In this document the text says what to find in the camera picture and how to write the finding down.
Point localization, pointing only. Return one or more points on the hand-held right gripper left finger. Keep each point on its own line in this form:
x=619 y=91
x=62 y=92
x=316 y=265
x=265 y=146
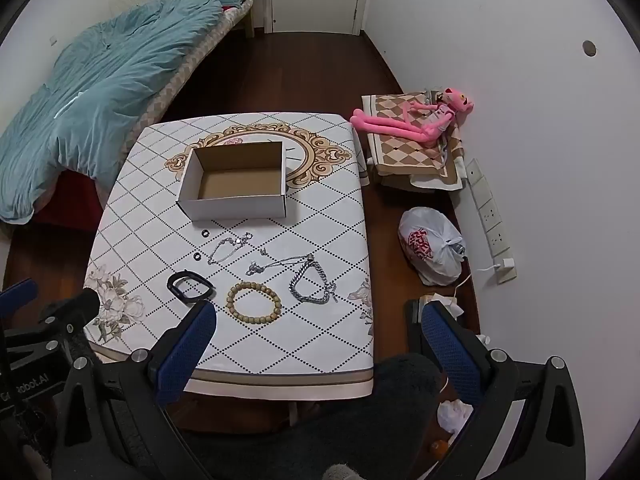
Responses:
x=187 y=350

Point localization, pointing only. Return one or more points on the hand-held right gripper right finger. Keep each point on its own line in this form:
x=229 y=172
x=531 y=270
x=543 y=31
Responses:
x=450 y=355

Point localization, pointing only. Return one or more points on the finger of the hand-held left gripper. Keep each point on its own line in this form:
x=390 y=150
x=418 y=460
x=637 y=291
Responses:
x=20 y=294
x=70 y=312

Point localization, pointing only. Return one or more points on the white cardboard box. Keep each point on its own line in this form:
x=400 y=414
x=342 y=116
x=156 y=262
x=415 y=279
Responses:
x=230 y=210

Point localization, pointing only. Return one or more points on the black box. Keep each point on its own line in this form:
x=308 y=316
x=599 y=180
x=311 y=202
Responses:
x=414 y=325

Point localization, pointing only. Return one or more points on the tissue box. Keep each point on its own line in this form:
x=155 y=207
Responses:
x=442 y=302

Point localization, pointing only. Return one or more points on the crumpled white tissue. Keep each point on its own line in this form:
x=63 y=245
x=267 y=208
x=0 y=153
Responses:
x=455 y=415

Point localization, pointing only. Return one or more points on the white plastic bag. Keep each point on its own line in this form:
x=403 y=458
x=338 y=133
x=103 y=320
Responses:
x=425 y=260

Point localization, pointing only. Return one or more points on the white charger plug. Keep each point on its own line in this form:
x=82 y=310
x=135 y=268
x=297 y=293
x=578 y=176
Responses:
x=507 y=264

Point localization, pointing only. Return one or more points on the dark fuzzy cloth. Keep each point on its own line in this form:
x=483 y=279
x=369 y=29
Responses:
x=325 y=420

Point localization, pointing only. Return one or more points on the white diamond-pattern tablecloth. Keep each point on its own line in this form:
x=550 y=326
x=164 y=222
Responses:
x=325 y=210

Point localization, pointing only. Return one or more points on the brown checkered folded blanket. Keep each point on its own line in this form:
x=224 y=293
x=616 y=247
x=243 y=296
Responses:
x=400 y=157

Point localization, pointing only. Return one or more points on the light blue duvet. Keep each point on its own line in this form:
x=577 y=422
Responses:
x=100 y=85

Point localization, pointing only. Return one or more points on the pink plush toy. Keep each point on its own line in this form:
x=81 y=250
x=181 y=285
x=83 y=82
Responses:
x=390 y=127

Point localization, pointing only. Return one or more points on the wooden bed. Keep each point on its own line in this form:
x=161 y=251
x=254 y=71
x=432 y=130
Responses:
x=200 y=55

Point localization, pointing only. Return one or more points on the white wall outlet strip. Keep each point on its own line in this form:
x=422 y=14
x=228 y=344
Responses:
x=487 y=210

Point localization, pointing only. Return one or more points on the round wall hole cover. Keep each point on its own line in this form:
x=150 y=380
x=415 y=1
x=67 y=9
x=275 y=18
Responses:
x=590 y=48

